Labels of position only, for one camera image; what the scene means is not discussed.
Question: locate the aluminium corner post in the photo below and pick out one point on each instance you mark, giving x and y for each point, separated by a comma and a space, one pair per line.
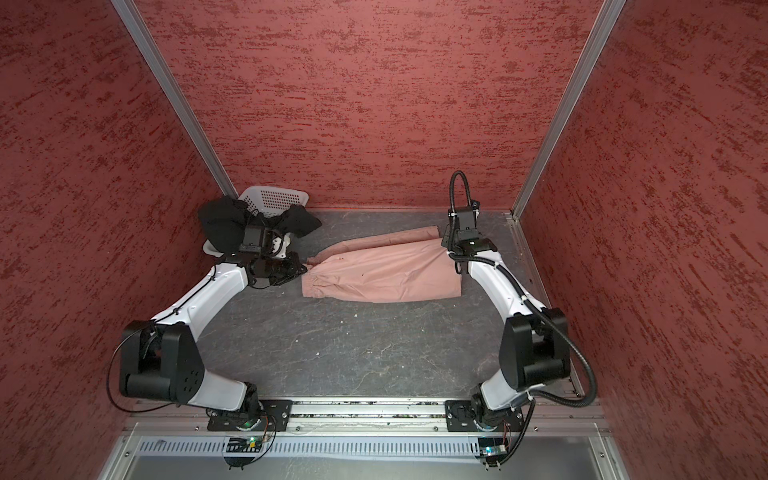
134, 23
599, 34

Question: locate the black shorts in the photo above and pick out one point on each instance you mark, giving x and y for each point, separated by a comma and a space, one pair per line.
296, 221

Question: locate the pink shorts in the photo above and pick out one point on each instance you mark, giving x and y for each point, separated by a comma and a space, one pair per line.
399, 267

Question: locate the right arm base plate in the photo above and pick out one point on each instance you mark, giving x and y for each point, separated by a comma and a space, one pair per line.
472, 416

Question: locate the white slotted cable duct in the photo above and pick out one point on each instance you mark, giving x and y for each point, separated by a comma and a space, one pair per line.
317, 446

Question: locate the circuit board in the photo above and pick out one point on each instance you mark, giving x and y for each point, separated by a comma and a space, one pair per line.
492, 449
243, 445

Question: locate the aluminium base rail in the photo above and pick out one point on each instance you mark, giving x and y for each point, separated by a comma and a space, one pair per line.
350, 416

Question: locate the white plastic laundry basket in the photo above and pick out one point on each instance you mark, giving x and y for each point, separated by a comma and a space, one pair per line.
273, 198

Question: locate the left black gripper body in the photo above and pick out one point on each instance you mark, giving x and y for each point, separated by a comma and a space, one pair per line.
279, 270

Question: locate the right aluminium corner post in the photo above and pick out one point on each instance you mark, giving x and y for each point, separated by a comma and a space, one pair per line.
599, 34

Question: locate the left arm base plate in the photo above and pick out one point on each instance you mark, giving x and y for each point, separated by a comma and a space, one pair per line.
265, 415

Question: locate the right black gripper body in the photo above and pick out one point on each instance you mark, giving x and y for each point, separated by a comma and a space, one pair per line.
451, 240

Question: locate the left aluminium corner post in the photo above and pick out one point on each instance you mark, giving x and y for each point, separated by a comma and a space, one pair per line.
134, 23

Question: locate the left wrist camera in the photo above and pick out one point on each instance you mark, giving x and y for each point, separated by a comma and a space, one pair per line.
264, 241

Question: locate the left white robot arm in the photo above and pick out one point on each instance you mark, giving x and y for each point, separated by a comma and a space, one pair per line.
160, 359

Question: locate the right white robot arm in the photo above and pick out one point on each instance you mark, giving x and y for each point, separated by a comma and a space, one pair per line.
531, 354

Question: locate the right circuit board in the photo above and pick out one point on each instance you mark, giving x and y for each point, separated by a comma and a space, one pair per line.
492, 449

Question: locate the left circuit board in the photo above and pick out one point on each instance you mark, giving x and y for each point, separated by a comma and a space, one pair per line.
243, 445

